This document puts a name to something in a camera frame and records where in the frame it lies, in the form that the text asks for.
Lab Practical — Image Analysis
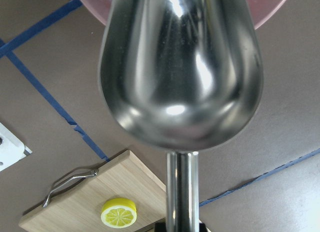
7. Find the steel ice scoop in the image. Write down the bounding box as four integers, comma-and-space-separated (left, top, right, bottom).
99, 0, 263, 232

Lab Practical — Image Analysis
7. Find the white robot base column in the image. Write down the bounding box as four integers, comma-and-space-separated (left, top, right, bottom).
0, 123, 32, 171

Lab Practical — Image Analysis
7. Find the wooden cutting board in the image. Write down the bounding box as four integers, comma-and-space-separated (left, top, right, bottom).
18, 150, 166, 232

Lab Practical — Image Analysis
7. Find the lemon half slice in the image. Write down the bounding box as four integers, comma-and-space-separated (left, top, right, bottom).
100, 197, 138, 229

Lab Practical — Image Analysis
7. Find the pink bowl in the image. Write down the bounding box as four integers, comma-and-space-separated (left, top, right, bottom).
80, 0, 287, 29

